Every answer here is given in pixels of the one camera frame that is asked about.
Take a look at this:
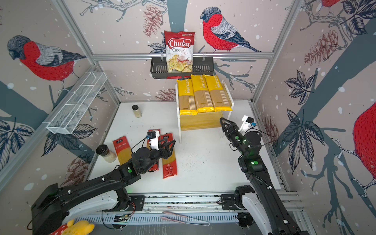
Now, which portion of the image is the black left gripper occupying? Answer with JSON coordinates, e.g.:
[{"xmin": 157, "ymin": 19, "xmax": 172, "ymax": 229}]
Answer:
[{"xmin": 140, "ymin": 137, "xmax": 175, "ymax": 174}]

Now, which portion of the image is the yellow spaghetti bag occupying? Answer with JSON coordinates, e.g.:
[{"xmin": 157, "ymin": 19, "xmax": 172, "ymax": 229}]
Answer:
[
  {"xmin": 191, "ymin": 75, "xmax": 214, "ymax": 113},
  {"xmin": 204, "ymin": 75, "xmax": 232, "ymax": 112},
  {"xmin": 177, "ymin": 79, "xmax": 198, "ymax": 116}
]

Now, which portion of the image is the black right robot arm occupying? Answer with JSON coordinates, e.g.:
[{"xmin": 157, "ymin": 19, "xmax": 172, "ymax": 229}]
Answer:
[{"xmin": 219, "ymin": 117, "xmax": 308, "ymax": 235}]

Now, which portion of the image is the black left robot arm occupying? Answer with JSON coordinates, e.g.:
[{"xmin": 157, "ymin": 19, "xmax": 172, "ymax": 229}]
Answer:
[{"xmin": 30, "ymin": 138, "xmax": 176, "ymax": 235}]

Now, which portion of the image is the red pasta bag right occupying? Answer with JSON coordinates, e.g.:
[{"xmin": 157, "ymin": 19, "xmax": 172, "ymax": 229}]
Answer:
[{"xmin": 162, "ymin": 148, "xmax": 177, "ymax": 179}]

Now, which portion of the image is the red pasta bag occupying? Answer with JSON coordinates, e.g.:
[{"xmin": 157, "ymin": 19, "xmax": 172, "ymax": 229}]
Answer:
[
  {"xmin": 113, "ymin": 136, "xmax": 132, "ymax": 165},
  {"xmin": 147, "ymin": 129, "xmax": 160, "ymax": 172},
  {"xmin": 162, "ymin": 148, "xmax": 177, "ymax": 179}
]

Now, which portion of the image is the red pasta bag middle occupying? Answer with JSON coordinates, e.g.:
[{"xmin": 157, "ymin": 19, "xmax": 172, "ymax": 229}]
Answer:
[{"xmin": 147, "ymin": 129, "xmax": 160, "ymax": 172}]

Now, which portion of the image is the red pasta bag left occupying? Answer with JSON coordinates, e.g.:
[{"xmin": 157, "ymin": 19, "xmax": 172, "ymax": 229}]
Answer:
[{"xmin": 113, "ymin": 136, "xmax": 132, "ymax": 165}]

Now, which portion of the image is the small spice jar black lid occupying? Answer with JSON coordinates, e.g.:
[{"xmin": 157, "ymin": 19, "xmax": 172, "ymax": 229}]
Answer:
[{"xmin": 132, "ymin": 105, "xmax": 142, "ymax": 118}]

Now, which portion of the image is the large spice jar black lid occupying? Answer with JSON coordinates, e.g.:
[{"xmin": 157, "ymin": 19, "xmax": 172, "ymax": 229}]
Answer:
[{"xmin": 96, "ymin": 145, "xmax": 117, "ymax": 163}]

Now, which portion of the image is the Chuba cassava chips bag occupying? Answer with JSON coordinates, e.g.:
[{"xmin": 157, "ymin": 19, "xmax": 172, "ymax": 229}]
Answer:
[{"xmin": 164, "ymin": 31, "xmax": 195, "ymax": 73}]

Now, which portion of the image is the yellow plush toy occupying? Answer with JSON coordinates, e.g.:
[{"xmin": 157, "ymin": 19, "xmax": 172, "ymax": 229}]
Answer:
[{"xmin": 61, "ymin": 220, "xmax": 95, "ymax": 235}]

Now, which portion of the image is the red strawberry plush toy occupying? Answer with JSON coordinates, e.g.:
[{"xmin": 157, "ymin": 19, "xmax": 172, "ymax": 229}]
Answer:
[{"xmin": 50, "ymin": 224, "xmax": 68, "ymax": 235}]

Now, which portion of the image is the white frame wooden shelf rack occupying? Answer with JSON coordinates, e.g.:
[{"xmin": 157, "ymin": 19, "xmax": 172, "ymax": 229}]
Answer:
[{"xmin": 175, "ymin": 80, "xmax": 235, "ymax": 143}]

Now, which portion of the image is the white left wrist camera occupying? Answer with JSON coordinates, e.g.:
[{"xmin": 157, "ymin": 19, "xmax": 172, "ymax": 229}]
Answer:
[{"xmin": 147, "ymin": 130, "xmax": 160, "ymax": 150}]

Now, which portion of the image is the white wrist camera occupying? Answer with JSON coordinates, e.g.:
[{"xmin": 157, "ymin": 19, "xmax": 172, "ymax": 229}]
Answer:
[
  {"xmin": 239, "ymin": 116, "xmax": 256, "ymax": 135},
  {"xmin": 147, "ymin": 130, "xmax": 160, "ymax": 150}
]

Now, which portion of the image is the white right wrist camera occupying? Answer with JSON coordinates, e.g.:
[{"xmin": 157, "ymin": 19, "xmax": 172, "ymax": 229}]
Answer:
[{"xmin": 239, "ymin": 116, "xmax": 256, "ymax": 135}]

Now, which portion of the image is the black hanging wire basket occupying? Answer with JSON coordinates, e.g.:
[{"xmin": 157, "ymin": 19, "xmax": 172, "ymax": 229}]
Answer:
[{"xmin": 150, "ymin": 56, "xmax": 214, "ymax": 79}]

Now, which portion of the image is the metal base rail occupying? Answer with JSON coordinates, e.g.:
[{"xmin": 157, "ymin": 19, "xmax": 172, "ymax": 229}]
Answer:
[{"xmin": 73, "ymin": 192, "xmax": 300, "ymax": 227}]

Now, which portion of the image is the white wire mesh basket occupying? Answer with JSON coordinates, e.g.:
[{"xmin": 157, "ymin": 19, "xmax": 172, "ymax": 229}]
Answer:
[{"xmin": 47, "ymin": 71, "xmax": 107, "ymax": 134}]

